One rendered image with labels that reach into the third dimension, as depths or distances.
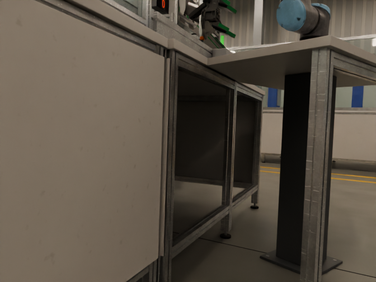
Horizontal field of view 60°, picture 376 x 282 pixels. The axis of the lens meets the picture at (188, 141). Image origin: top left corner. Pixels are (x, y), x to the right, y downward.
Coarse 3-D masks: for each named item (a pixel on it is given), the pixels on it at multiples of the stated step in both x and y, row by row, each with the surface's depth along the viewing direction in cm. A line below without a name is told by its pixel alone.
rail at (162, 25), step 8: (160, 16) 107; (160, 24) 107; (168, 24) 113; (160, 32) 108; (168, 32) 113; (176, 32) 119; (184, 32) 125; (184, 40) 125; (192, 40) 132; (192, 48) 133; (200, 48) 140; (208, 48) 149; (208, 56) 150
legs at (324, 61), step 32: (320, 64) 94; (352, 64) 106; (288, 96) 141; (320, 96) 94; (288, 128) 142; (320, 128) 94; (288, 160) 142; (320, 160) 94; (288, 192) 142; (320, 192) 95; (288, 224) 142; (320, 224) 97; (288, 256) 142; (320, 256) 97
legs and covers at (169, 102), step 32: (192, 64) 117; (192, 96) 255; (224, 96) 244; (256, 96) 216; (192, 128) 260; (224, 128) 250; (256, 128) 235; (192, 160) 261; (224, 160) 170; (256, 160) 236; (160, 192) 104; (224, 192) 171; (256, 192) 236; (160, 224) 104; (192, 224) 135; (224, 224) 172; (160, 256) 106
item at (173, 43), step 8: (168, 40) 101; (176, 40) 101; (168, 48) 101; (176, 48) 102; (184, 48) 107; (192, 56) 113; (200, 56) 120; (184, 80) 171; (192, 80) 170; (200, 80) 169; (232, 80) 165; (184, 88) 210; (192, 88) 209; (200, 88) 207; (208, 88) 206; (216, 88) 204; (224, 88) 202; (256, 88) 209
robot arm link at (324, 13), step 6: (318, 6) 134; (324, 6) 134; (318, 12) 132; (324, 12) 135; (318, 18) 132; (324, 18) 134; (318, 24) 133; (324, 24) 135; (312, 30) 134; (318, 30) 135; (324, 30) 135; (300, 36) 140
